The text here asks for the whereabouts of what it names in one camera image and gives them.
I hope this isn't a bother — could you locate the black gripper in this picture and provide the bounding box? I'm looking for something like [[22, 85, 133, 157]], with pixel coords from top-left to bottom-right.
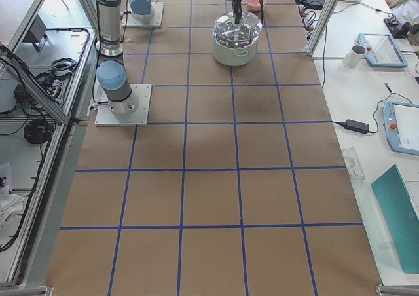
[[232, 0, 242, 24]]

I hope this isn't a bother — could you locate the glass pot lid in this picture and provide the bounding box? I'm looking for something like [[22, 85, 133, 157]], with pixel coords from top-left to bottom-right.
[[214, 11, 262, 37]]

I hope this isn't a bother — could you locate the pale green electric pot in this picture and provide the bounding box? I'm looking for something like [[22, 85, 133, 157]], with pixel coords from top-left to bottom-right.
[[213, 27, 259, 67]]

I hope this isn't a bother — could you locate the pink bowl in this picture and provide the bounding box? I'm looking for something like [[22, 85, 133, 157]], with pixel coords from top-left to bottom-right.
[[245, 0, 266, 12]]

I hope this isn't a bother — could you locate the black laptop charger brick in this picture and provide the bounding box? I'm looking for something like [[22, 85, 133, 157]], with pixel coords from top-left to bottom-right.
[[296, 0, 325, 10]]

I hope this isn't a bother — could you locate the white mug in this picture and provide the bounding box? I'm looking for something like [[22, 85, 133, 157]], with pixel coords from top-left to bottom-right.
[[343, 45, 366, 68]]

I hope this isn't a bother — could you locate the far blue teach pendant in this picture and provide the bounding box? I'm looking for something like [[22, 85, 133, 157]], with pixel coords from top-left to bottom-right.
[[357, 33, 408, 68]]

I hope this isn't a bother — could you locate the blue teach pendant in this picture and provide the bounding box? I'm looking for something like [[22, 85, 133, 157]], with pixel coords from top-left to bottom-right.
[[357, 33, 408, 68], [383, 101, 418, 155]]

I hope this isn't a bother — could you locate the black power adapter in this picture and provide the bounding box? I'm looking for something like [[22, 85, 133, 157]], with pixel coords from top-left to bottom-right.
[[333, 119, 376, 134]]

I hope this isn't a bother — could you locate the clear acrylic holder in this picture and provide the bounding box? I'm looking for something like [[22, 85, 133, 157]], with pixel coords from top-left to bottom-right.
[[342, 147, 365, 181]]

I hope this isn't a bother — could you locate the near blue teach pendant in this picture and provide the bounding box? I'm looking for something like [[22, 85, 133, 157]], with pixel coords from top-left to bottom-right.
[[383, 101, 418, 155]]

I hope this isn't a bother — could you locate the black box on stand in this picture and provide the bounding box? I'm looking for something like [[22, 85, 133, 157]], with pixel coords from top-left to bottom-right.
[[22, 15, 48, 52]]

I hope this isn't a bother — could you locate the white cloth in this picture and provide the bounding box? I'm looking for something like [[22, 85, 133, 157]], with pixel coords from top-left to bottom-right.
[[0, 162, 24, 231]]

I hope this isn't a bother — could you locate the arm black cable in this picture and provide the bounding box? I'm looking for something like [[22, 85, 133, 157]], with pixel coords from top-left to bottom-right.
[[253, 0, 266, 25]]

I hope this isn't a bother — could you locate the aluminium frame post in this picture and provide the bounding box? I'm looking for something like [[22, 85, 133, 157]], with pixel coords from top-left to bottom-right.
[[306, 0, 339, 56]]

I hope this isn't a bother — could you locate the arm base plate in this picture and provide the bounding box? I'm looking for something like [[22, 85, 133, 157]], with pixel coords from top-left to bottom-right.
[[121, 2, 164, 28], [94, 84, 152, 126]]

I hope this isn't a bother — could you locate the aluminium side frame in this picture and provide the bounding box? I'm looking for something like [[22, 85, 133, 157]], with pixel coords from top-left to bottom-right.
[[1, 0, 97, 289]]

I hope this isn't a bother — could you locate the coiled black cable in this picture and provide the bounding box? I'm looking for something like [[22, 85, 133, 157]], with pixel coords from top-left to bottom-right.
[[23, 117, 54, 145]]

